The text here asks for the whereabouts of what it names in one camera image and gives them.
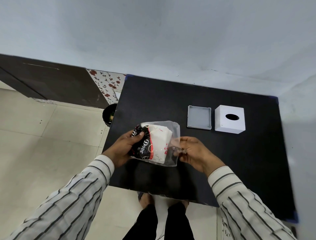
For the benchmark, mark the person's right hand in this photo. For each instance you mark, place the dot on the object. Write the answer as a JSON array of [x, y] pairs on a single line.
[[197, 155]]

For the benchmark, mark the person's left hand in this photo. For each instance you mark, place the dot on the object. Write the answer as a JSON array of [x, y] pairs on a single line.
[[118, 150]]

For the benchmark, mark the person's right thumb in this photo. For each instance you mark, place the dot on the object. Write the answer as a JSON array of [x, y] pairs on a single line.
[[188, 140]]

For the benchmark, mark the person's left thumb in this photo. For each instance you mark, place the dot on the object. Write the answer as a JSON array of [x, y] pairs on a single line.
[[138, 138]]

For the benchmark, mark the clear plastic tissue packet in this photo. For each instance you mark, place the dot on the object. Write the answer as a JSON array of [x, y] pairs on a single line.
[[159, 145]]

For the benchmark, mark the person's left forearm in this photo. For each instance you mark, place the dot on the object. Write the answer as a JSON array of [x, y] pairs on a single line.
[[74, 197]]

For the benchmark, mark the person's right forearm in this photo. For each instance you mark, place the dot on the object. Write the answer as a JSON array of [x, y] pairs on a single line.
[[244, 205]]

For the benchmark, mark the grey square box base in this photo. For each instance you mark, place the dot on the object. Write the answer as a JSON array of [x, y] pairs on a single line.
[[199, 117]]

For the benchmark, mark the black round bin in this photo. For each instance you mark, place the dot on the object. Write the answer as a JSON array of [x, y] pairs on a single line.
[[108, 116]]

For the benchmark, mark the white tissue box cover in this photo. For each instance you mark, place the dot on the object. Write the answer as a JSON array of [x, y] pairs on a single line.
[[228, 123]]

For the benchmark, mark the blue tape strip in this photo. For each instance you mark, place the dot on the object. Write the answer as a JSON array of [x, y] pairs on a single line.
[[293, 217], [128, 76]]

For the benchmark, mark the person's left foot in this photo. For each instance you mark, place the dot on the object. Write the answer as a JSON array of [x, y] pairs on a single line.
[[146, 199]]

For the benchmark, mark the person's foot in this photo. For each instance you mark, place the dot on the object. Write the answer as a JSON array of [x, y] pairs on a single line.
[[146, 199], [185, 204]]

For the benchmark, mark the person's right foot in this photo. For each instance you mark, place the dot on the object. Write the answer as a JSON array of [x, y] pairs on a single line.
[[185, 204]]

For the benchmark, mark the person's black trousers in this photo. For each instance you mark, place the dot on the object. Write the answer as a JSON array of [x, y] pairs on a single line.
[[160, 225]]

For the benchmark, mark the dark brown wooden cabinet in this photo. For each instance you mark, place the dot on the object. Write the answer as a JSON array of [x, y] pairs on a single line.
[[49, 79]]

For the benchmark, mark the white wall plate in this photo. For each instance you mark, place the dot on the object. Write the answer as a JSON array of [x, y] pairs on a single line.
[[118, 95]]

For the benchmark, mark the floral patterned wall panel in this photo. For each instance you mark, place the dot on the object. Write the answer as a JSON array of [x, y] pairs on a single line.
[[106, 81]]

